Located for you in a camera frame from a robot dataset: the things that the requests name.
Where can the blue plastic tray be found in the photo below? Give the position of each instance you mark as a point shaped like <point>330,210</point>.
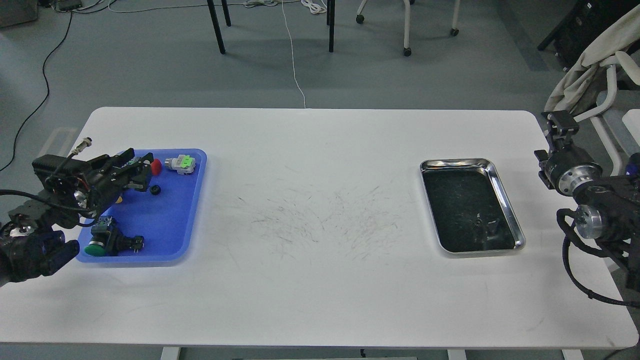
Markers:
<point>165,220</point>

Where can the white chair with beige cloth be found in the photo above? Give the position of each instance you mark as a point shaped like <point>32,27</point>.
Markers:
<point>589,87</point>

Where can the black table legs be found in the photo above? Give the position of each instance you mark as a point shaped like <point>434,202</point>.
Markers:
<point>328,5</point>

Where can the red push button switch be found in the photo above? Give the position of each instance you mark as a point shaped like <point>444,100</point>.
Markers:
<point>156,167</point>

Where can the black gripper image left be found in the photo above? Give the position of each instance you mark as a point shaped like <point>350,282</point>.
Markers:
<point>97,183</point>

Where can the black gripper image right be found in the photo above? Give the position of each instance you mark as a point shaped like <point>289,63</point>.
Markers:
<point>564,166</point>

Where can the green push button switch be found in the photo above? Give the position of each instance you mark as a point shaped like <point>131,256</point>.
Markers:
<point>107,239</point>

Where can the metal tray with black mat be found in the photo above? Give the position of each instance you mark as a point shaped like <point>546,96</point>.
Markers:
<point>459,191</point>

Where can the grey green connector part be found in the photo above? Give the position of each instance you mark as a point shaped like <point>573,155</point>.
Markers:
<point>183,164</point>

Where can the white rolling chair base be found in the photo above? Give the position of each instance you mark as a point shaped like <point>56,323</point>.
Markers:
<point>406,50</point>

